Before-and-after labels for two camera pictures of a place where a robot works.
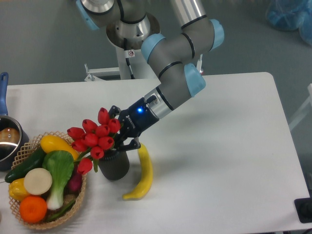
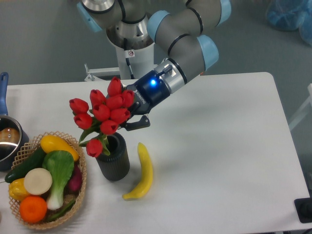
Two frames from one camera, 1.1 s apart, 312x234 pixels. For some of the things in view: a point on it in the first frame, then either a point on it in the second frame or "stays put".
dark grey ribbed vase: x=114 y=165 stays put
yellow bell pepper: x=16 y=190 stays put
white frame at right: x=308 y=104 stays put
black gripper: x=133 y=121 → x=149 y=91
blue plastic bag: x=291 y=15 stays put
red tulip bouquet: x=94 y=139 → x=103 y=116
